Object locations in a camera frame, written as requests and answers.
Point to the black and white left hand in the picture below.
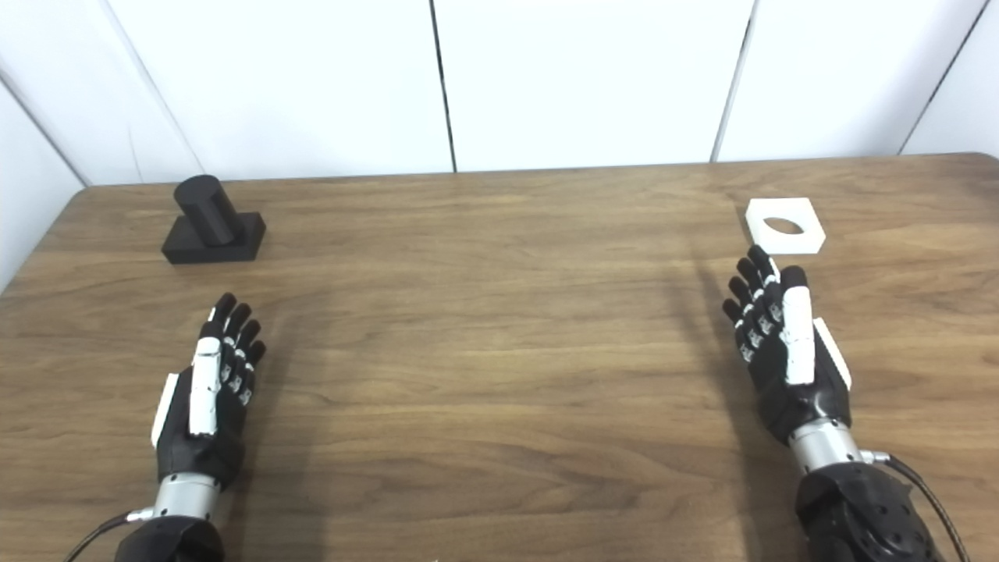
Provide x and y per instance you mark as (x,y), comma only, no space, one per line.
(204,390)

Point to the black and white right hand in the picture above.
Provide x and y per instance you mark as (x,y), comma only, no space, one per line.
(796,351)

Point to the white square piece with hole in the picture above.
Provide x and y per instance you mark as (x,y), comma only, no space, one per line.
(788,244)

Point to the black cylindrical peg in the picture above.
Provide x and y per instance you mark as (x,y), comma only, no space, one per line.
(209,218)

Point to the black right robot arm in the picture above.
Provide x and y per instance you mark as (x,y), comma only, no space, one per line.
(858,515)

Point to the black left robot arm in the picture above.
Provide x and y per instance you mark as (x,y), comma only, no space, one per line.
(175,538)

